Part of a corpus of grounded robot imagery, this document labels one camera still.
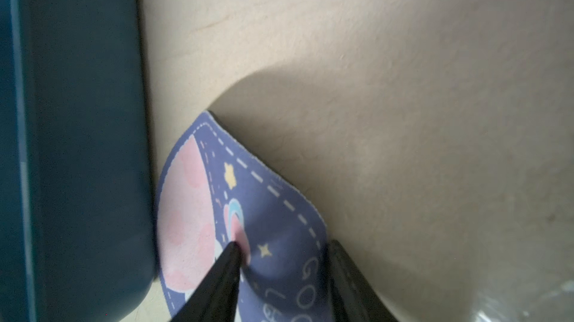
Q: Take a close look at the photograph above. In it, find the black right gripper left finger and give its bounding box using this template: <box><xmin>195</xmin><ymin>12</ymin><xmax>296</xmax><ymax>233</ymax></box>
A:
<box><xmin>171</xmin><ymin>241</ymin><xmax>242</xmax><ymax>322</ymax></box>

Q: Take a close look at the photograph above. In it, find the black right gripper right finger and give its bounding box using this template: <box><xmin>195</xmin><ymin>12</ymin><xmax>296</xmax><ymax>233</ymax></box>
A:
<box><xmin>327</xmin><ymin>240</ymin><xmax>398</xmax><ymax>322</ymax></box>

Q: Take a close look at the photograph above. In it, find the purple space bunny coaster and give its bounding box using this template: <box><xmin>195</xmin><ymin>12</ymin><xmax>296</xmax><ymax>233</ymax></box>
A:
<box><xmin>155</xmin><ymin>112</ymin><xmax>331</xmax><ymax>321</ymax></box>

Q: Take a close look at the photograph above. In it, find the teal plastic storage box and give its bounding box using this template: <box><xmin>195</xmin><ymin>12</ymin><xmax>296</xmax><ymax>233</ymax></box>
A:
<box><xmin>1</xmin><ymin>0</ymin><xmax>156</xmax><ymax>321</ymax></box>

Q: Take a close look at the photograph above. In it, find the clear cup of pencils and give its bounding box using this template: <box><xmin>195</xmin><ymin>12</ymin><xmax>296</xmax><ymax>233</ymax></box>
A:
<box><xmin>469</xmin><ymin>280</ymin><xmax>573</xmax><ymax>321</ymax></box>

